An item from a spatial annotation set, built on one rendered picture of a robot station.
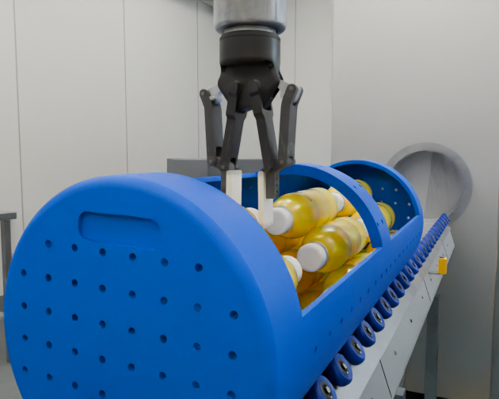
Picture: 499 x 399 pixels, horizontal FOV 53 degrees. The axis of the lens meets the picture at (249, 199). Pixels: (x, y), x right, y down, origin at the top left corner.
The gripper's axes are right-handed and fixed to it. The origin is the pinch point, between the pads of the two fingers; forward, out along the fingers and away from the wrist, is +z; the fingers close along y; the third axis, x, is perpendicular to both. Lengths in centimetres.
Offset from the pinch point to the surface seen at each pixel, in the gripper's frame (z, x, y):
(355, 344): 22.3, -14.8, -10.2
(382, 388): 32.3, -23.7, -12.7
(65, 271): 4.5, 25.2, 5.4
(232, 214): -0.9, 21.2, -8.9
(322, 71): -97, -497, 153
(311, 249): 7.4, -8.6, -5.4
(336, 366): 21.9, -5.3, -10.1
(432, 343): 77, -171, -5
